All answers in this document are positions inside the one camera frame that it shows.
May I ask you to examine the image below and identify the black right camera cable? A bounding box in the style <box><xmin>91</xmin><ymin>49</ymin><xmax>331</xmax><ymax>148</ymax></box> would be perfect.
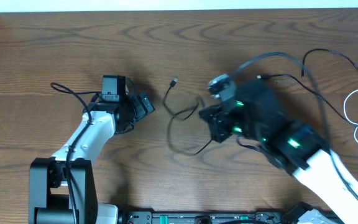
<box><xmin>228</xmin><ymin>51</ymin><xmax>358</xmax><ymax>215</ymax></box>

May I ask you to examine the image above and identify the black usb cable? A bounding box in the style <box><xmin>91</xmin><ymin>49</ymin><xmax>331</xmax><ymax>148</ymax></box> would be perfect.
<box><xmin>256</xmin><ymin>48</ymin><xmax>358</xmax><ymax>135</ymax></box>
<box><xmin>162</xmin><ymin>77</ymin><xmax>214</xmax><ymax>156</ymax></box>

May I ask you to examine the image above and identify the black camera cable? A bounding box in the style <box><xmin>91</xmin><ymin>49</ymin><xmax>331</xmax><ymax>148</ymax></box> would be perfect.
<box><xmin>228</xmin><ymin>51</ymin><xmax>358</xmax><ymax>215</ymax></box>
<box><xmin>50</xmin><ymin>77</ymin><xmax>136</xmax><ymax>224</ymax></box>

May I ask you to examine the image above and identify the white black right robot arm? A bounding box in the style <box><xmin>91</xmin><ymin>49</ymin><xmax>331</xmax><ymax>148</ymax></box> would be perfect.
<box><xmin>199</xmin><ymin>78</ymin><xmax>358</xmax><ymax>223</ymax></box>

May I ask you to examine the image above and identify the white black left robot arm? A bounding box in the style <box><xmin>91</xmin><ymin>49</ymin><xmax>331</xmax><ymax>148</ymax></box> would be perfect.
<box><xmin>28</xmin><ymin>93</ymin><xmax>155</xmax><ymax>223</ymax></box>

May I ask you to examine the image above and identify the black left camera cable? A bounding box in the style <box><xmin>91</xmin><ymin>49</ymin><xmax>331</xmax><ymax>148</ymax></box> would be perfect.
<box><xmin>50</xmin><ymin>77</ymin><xmax>136</xmax><ymax>224</ymax></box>

